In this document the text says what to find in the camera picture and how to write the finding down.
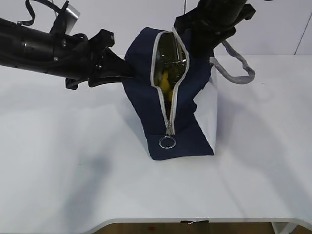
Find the navy blue lunch bag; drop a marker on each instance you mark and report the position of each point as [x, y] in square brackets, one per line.
[186, 125]

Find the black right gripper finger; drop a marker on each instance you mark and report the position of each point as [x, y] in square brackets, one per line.
[205, 39]

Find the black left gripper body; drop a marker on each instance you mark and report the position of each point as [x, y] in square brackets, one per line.
[90, 64]

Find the black tape on table edge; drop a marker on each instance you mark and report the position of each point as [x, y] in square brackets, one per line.
[191, 222]

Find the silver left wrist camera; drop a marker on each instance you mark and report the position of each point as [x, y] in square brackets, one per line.
[65, 20]

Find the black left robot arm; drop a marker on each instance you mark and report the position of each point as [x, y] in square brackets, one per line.
[76, 58]

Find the yellow banana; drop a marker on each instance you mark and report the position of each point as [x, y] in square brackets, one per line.
[165, 86]

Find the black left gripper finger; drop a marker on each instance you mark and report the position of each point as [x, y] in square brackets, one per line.
[115, 67]
[94, 81]

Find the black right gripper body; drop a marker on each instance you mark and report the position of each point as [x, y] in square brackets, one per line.
[215, 18]

